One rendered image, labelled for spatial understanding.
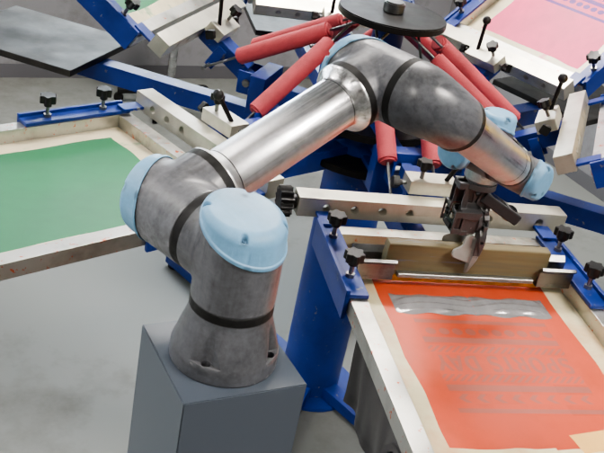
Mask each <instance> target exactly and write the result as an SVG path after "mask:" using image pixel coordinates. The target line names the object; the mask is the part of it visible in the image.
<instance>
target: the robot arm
mask: <svg viewBox="0 0 604 453"><path fill-rule="evenodd" d="M329 52H330V55H329V56H328V57H327V56H325V57H324V61H323V63H322V65H321V69H320V72H319V74H318V77H317V81H316V84H315V85H313V86H312V87H310V88H308V89H307V90H305V91H304V92H303V93H301V94H299V95H298V96H296V97H294V98H293V99H291V100H290V101H288V102H286V103H284V104H283V105H281V106H280V107H279V108H277V109H276V110H274V111H272V112H270V113H269V114H267V115H265V116H264V117H262V118H261V119H259V120H257V121H256V122H255V123H253V124H251V125H250V126H248V127H247V128H245V129H243V130H241V131H240V132H238V133H236V134H235V135H233V136H232V137H231V138H229V139H227V140H226V141H224V142H222V143H221V144H219V145H218V146H216V147H214V148H212V149H211V150H207V149H205V148H202V147H195V148H193V149H191V150H190V151H188V152H187V153H185V154H183V155H181V156H179V157H178V158H176V159H172V158H171V157H170V156H168V155H160V154H154V155H149V156H147V157H145V158H144V159H142V160H141V161H140V162H138V163H137V164H136V165H135V166H134V168H133V169H132V170H131V171H130V173H129V175H128V177H127V178H126V180H125V185H124V187H123V188H122V190H121V194H120V214H121V216H122V219H123V221H124V222H125V224H126V225H127V226H128V227H129V228H130V229H131V230H132V231H134V232H135V233H136V235H137V236H138V238H140V239H141V240H143V241H145V242H148V243H149V244H151V245H152V246H154V248H155V249H157V250H158V251H160V252H161V253H163V254H164V255H165V256H167V257H168V258H170V259H171V260H172V261H174V262H175V263H177V264H178V265H180V266H181V267H182V268H184V269H185V270H186V271H187V272H189V273H190V274H191V290H190V296H189V301H188V303H187V305H186V307H185V308H184V309H183V311H182V314H181V315H180V317H179V319H178V321H177V323H176V324H175V326H174V328H173V330H172V333H171V338H170V345H169V354H170V357H171V360H172V362H173V364H174V365H175V367H176V368H178V369H179V370H180V371H181V372H182V373H183V374H184V375H186V376H187V377H189V378H191V379H193V380H195V381H198V382H200V383H202V384H205V385H208V386H215V387H223V388H240V387H246V386H252V385H255V384H258V383H260V382H262V381H263V380H264V379H266V378H267V377H268V376H269V375H270V374H271V373H272V372H273V370H274V369H275V366H276V362H277V358H278V353H279V345H278V339H277V334H276V329H275V323H274V319H273V311H274V307H275V302H276V297H277V293H278V288H279V284H280V275H281V271H282V266H283V262H284V260H285V258H286V255H287V250H288V242H287V241H288V233H289V227H288V222H287V220H286V218H285V216H284V214H283V213H282V211H281V210H280V209H279V207H278V206H277V205H275V204H274V203H273V202H272V201H270V200H269V199H267V198H265V197H263V196H262V195H260V194H258V193H256V192H255V191H257V190H258V189H259V188H261V187H262V186H263V185H264V184H266V183H267V182H269V181H271V180H272V179H274V178H275V177H277V176H278V175H280V174H281V173H283V172H285V171H286V170H288V169H289V168H290V167H291V166H292V165H294V164H296V163H297V162H299V161H300V160H302V159H303V158H305V157H306V156H308V155H310V154H311V153H313V152H314V151H316V150H317V149H318V148H319V147H321V146H322V145H324V144H325V143H327V142H328V141H330V140H331V139H333V138H335V137H336V136H338V135H339V134H341V133H342V132H343V131H344V130H346V129H347V130H348V131H354V132H356V131H361V130H363V129H365V128H366V127H368V126H369V125H371V124H372V123H373V122H375V121H377V120H379V121H381V122H383V123H385V124H387V125H388V126H390V127H392V128H394V129H398V130H400V131H402V132H403V133H406V134H408V135H411V136H414V137H417V138H420V139H423V140H426V141H428V142H430V143H432V144H434V145H437V146H438V156H439V159H440V161H441V162H442V163H443V164H444V165H445V166H446V167H447V168H449V169H452V170H457V169H459V170H460V169H464V168H466V169H465V171H464V176H458V175H456V176H455V179H454V182H453V185H452V189H451V192H450V195H449V197H446V198H445V201H444V204H443V208H442V211H441V214H440V218H443V219H442V220H443V222H444V223H445V225H446V226H447V228H448V230H449V232H450V233H448V234H445V235H444V236H443V237H442V241H447V242H461V243H463V244H462V245H461V246H459V247H457V248H455V249H453V250H452V253H451V256H452V257H453V258H455V259H458V260H460V261H462V262H465V267H464V270H463V272H468V271H469V269H470V268H471V267H472V266H473V264H474V263H475V262H476V260H477V258H478V256H480V254H481V252H482V251H483V248H484V244H485V241H486V237H487V230H488V227H489V221H490V215H489V214H490V213H489V211H490V210H492V211H494V212H495V213H497V214H498V215H499V216H501V217H502V219H503V220H505V221H508V222H510V223H511V224H513V225H514V226H516V225H517V224H518V223H519V222H520V221H521V216H520V214H519V213H518V211H517V209H516V208H515V207H514V206H513V205H510V204H508V203H507V202H505V201H504V200H502V199H501V198H499V197H498V196H497V195H495V194H494V193H493V192H495V191H496V187H497V184H500V185H501V186H503V187H504V188H506V189H508V190H510V191H513V192H515V193H517V194H519V195H520V196H521V197H524V198H527V199H529V200H539V199H541V198H542V197H543V196H544V195H545V194H546V192H547V191H548V189H549V187H550V185H551V183H552V181H553V178H554V170H553V168H552V166H551V165H549V164H546V163H544V162H543V161H542V160H541V159H540V160H538V159H536V158H535V157H533V156H532V155H530V154H529V153H528V152H526V151H525V150H524V149H523V148H522V147H520V146H519V145H518V144H517V143H516V142H515V141H513V140H512V139H513V136H515V133H514V132H515V128H516V125H517V121H518V120H517V117H516V116H515V115H514V114H513V113H512V112H510V111H507V110H505V109H502V108H498V107H487V108H484V107H483V105H482V104H481V103H480V102H479V101H478V100H477V99H476V98H475V97H474V96H473V95H472V94H471V93H469V92H468V91H467V90H466V89H465V88H464V87H463V86H462V85H461V84H460V83H458V82H457V81H456V80H455V79H454V78H453V77H451V76H450V75H449V74H448V73H446V72H445V71H444V70H442V69H441V68H439V67H437V66H435V65H433V64H432V63H430V62H428V61H425V60H423V59H421V58H418V57H416V56H414V55H411V54H409V53H407V52H405V51H402V50H400V49H398V48H395V47H393V46H391V45H389V44H387V43H386V42H384V41H383V40H381V39H378V38H374V37H369V36H367V35H363V34H353V35H350V36H347V37H345V38H343V39H341V40H339V41H338V42H337V43H335V44H334V45H333V46H332V47H331V49H330V50H329ZM446 203H447V206H446ZM445 206H446V207H445ZM444 209H445V213H443V212H444ZM473 234H475V236H473Z"/></svg>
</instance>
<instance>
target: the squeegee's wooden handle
mask: <svg viewBox="0 0 604 453"><path fill-rule="evenodd" d="M462 244H463V243H461V242H447V241H431V240H417V239H403V238H387V239H386V241H385V245H384V249H383V253H382V256H381V260H398V264H397V265H396V266H395V270H394V274H396V271H428V272H446V273H464V274H481V275H499V276H516V277H531V278H532V279H533V281H536V279H537V275H538V272H539V270H541V269H543V268H547V265H548V263H549V260H550V257H551V253H550V251H549V250H548V249H547V247H536V246H520V245H506V244H484V248H483V251H482V252H481V254H480V256H478V258H477V260H476V262H475V263H474V264H473V266H472V267H471V268H470V269H469V271H468V272H463V270H464V267H465V262H462V261H460V260H458V259H455V258H453V257H452V256H451V253H452V250H453V249H455V248H457V247H459V246H461V245H462Z"/></svg>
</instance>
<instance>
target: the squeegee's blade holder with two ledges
mask: <svg viewBox="0 0 604 453"><path fill-rule="evenodd" d="M395 275H396V277H398V278H416V279H434V280H470V281H488V282H506V283H524V284H532V283H533V279H532V278H531V277H516V276H499V275H481V274H464V273H446V272H428V271H396V274H395Z"/></svg>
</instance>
